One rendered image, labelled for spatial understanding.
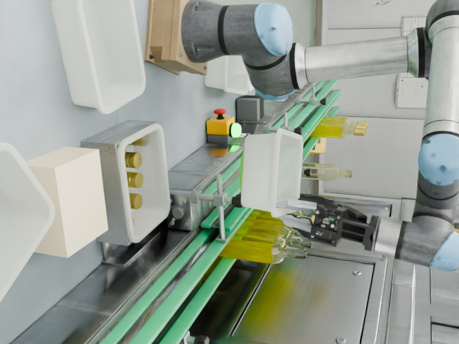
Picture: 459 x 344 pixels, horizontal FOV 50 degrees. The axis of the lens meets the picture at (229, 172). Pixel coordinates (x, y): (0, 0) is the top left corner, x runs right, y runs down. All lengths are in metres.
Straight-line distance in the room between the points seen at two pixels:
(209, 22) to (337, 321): 0.75
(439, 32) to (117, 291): 0.81
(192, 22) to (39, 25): 0.39
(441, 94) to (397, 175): 6.43
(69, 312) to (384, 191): 6.75
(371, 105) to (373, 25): 1.07
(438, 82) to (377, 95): 6.10
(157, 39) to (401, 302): 0.86
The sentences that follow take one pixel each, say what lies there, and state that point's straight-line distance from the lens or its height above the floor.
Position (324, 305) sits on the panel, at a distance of 1.25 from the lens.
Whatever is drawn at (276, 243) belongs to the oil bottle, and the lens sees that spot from 1.19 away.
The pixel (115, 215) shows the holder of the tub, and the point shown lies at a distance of 1.02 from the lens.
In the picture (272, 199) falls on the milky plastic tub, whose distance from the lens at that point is 0.93.
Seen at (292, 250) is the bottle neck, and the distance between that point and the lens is 1.20.
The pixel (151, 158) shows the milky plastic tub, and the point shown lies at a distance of 1.12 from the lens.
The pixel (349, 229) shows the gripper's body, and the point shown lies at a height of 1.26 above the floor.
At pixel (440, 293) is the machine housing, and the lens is 1.43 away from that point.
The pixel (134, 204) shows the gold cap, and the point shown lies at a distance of 1.07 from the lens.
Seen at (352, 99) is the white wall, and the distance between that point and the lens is 7.14.
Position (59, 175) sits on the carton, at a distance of 0.84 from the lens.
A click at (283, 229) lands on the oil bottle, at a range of 1.26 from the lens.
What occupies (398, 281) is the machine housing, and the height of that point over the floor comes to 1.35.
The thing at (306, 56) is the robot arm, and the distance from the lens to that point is 1.23.
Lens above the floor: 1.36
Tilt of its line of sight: 20 degrees down
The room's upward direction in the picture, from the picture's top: 95 degrees clockwise
